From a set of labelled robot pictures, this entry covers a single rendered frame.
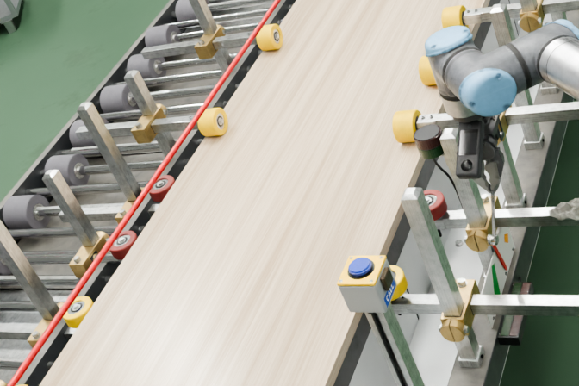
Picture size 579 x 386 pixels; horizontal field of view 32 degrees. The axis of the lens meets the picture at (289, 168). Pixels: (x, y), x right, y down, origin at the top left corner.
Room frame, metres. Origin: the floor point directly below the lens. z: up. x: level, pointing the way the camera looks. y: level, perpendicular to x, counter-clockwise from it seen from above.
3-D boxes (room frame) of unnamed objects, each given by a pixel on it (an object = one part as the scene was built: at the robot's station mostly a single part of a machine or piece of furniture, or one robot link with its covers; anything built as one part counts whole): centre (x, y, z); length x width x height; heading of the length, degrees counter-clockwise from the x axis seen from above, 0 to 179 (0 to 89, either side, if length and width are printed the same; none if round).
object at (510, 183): (1.94, -0.48, 0.86); 0.03 x 0.03 x 0.48; 55
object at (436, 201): (1.84, -0.26, 0.85); 0.08 x 0.08 x 0.11
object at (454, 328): (1.55, -0.20, 0.83); 0.13 x 0.06 x 0.05; 145
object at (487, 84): (1.54, -0.39, 1.33); 0.12 x 0.12 x 0.09; 3
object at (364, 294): (1.32, -0.04, 1.18); 0.07 x 0.07 x 0.08; 55
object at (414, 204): (1.53, -0.19, 0.93); 0.03 x 0.03 x 0.48; 55
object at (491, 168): (1.65, -0.39, 1.05); 0.06 x 0.03 x 0.09; 145
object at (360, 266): (1.32, -0.04, 1.22); 0.04 x 0.04 x 0.02
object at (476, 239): (1.76, -0.35, 0.85); 0.13 x 0.06 x 0.05; 145
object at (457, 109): (1.65, -0.37, 1.24); 0.10 x 0.09 x 0.05; 55
